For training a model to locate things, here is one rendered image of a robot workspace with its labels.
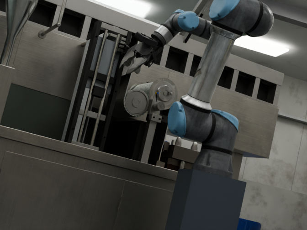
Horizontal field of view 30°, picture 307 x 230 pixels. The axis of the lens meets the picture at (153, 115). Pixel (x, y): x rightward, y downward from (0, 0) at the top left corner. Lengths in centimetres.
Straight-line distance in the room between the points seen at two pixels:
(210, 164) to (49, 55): 114
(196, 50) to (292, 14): 628
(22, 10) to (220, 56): 97
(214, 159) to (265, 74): 143
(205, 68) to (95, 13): 110
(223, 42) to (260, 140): 146
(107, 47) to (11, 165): 67
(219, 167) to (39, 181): 68
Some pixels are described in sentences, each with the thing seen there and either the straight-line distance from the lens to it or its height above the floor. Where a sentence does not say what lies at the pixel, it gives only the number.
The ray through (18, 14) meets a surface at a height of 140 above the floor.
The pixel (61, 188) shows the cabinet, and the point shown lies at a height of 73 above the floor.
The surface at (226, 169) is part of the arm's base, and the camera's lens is 205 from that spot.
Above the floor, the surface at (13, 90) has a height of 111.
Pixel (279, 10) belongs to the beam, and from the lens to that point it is 930.
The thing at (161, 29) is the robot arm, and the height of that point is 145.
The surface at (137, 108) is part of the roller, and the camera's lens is 262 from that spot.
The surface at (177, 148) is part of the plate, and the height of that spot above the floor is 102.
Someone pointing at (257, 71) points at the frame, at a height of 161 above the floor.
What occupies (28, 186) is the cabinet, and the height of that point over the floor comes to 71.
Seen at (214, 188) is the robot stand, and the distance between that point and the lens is 200.
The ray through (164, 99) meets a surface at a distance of 265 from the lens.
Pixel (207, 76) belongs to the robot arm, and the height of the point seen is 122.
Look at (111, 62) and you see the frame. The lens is 246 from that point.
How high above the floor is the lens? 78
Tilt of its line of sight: 8 degrees up
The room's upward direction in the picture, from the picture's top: 13 degrees clockwise
